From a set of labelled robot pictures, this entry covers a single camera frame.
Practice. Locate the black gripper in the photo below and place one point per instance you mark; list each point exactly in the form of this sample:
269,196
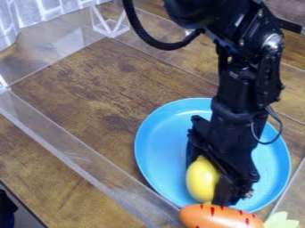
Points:
225,140

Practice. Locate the yellow toy lemon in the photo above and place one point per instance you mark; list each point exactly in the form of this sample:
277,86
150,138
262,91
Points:
202,178

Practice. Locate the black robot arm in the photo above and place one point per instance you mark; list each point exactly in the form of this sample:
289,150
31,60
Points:
247,38

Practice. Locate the blue round plastic tray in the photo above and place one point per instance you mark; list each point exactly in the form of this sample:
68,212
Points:
160,155

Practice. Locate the orange toy carrot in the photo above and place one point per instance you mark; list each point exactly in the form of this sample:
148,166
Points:
209,216

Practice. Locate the dark baseboard strip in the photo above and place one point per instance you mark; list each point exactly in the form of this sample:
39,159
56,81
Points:
290,26

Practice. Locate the white brick pattern curtain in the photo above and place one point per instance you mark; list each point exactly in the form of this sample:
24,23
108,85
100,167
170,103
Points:
23,13

